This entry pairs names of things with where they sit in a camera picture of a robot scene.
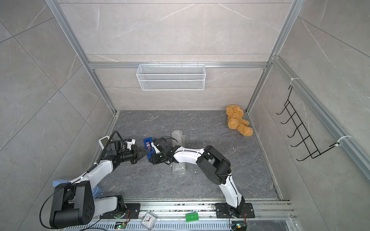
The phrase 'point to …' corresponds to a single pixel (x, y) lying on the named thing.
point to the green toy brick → (191, 217)
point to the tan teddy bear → (235, 121)
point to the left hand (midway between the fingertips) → (149, 149)
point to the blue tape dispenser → (147, 144)
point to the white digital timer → (103, 141)
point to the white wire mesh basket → (171, 77)
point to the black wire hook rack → (307, 140)
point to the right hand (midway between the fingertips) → (152, 160)
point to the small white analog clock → (149, 220)
